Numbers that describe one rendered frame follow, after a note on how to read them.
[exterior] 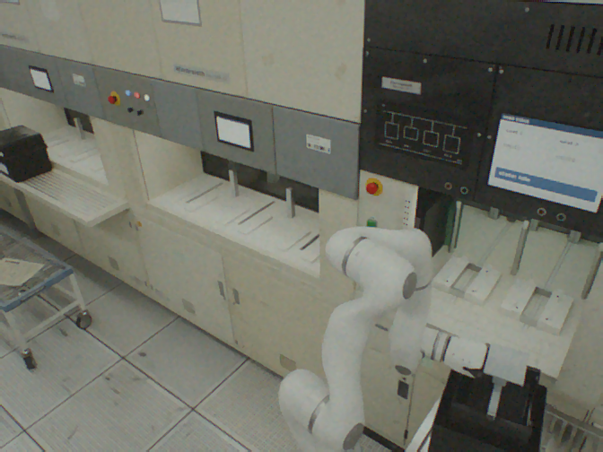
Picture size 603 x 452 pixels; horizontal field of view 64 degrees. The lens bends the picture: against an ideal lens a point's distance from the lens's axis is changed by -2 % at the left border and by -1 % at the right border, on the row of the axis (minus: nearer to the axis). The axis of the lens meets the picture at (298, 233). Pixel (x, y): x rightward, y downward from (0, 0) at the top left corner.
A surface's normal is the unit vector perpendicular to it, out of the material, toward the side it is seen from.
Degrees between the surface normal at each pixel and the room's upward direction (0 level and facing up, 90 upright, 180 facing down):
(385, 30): 90
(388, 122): 90
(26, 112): 90
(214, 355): 0
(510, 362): 0
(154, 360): 0
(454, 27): 90
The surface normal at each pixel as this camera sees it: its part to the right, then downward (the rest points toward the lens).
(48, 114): 0.80, 0.31
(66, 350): -0.04, -0.84
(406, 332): -0.41, -0.12
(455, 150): -0.61, 0.45
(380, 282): -0.66, 0.01
